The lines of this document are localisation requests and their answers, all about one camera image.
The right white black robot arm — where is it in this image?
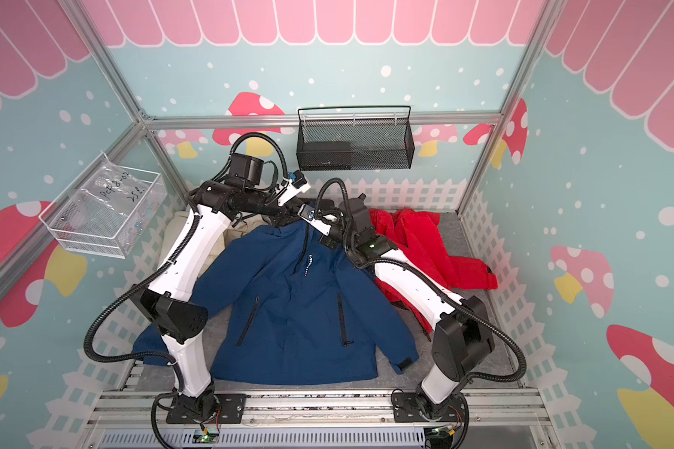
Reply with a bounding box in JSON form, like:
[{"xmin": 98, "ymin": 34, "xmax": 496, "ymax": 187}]
[{"xmin": 300, "ymin": 178, "xmax": 527, "ymax": 422}]

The navy blue jacket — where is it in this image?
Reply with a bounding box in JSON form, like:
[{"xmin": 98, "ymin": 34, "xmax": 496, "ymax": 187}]
[{"xmin": 131, "ymin": 215, "xmax": 421, "ymax": 387}]

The cream beige jacket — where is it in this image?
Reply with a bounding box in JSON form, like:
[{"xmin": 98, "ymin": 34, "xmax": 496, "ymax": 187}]
[{"xmin": 158, "ymin": 211, "xmax": 267, "ymax": 276}]

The black fabric case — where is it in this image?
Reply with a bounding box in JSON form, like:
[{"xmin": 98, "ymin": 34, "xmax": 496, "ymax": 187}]
[{"xmin": 303, "ymin": 198, "xmax": 335, "ymax": 210}]

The red jacket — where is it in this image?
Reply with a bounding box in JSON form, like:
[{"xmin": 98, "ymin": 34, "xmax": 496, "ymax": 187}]
[{"xmin": 367, "ymin": 207, "xmax": 499, "ymax": 338}]

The black wire mesh basket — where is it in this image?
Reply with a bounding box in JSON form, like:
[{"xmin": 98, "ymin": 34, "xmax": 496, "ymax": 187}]
[{"xmin": 297, "ymin": 105, "xmax": 416, "ymax": 171}]

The aluminium front rail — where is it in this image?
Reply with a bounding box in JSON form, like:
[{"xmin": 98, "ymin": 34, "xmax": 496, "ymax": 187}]
[{"xmin": 77, "ymin": 389, "xmax": 560, "ymax": 448}]

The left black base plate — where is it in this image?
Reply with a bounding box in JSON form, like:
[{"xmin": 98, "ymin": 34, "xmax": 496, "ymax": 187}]
[{"xmin": 166, "ymin": 392, "xmax": 247, "ymax": 425}]

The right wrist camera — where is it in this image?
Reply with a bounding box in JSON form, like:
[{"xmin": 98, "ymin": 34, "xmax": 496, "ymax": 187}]
[{"xmin": 298, "ymin": 204, "xmax": 343, "ymax": 237}]

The white wire basket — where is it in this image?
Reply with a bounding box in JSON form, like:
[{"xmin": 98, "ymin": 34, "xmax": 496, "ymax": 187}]
[{"xmin": 37, "ymin": 152, "xmax": 168, "ymax": 260}]

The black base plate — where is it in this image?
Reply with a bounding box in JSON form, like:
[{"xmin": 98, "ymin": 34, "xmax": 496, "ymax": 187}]
[
  {"xmin": 166, "ymin": 392, "xmax": 247, "ymax": 425},
  {"xmin": 389, "ymin": 389, "xmax": 469, "ymax": 423}
]

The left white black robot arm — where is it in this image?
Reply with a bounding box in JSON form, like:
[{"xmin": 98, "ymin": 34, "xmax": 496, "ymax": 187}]
[{"xmin": 84, "ymin": 132, "xmax": 309, "ymax": 423}]

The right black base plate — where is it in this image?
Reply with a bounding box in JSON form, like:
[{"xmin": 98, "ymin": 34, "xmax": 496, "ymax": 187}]
[{"xmin": 389, "ymin": 389, "xmax": 469, "ymax": 423}]

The black box in basket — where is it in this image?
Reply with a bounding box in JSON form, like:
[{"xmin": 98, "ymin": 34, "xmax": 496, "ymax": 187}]
[{"xmin": 297, "ymin": 141, "xmax": 352, "ymax": 171}]

